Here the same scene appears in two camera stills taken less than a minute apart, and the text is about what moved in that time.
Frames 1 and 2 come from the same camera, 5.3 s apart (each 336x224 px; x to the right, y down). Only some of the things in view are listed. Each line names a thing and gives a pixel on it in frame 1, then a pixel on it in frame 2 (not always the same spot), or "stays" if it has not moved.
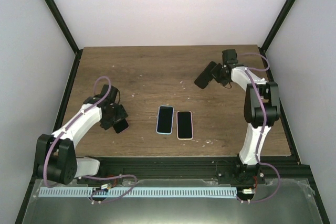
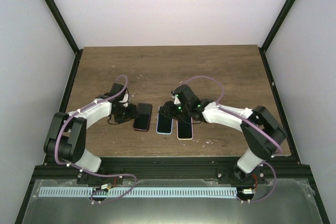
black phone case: [206, 76] -> [144, 112]
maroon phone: [121, 125] -> [142, 121]
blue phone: [165, 119] stays
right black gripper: [214, 70] -> [169, 111]
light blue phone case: [165, 119] stays
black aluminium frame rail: [273, 169] stays
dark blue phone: [184, 125] stays
